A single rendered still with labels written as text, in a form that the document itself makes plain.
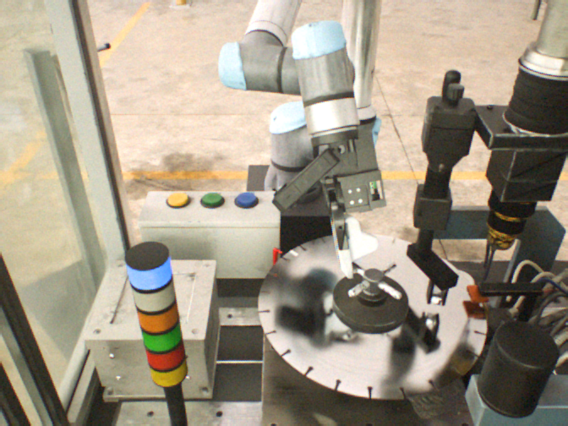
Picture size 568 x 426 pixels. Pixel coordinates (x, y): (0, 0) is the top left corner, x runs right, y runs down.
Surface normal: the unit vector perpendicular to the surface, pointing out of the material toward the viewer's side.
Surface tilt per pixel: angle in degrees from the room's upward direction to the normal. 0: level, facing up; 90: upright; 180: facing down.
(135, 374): 90
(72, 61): 90
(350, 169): 60
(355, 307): 5
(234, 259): 90
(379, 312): 5
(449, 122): 90
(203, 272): 0
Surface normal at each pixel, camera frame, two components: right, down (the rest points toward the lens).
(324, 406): 0.00, -0.81
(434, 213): -0.15, 0.58
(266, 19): 0.00, -0.55
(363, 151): -0.02, 0.10
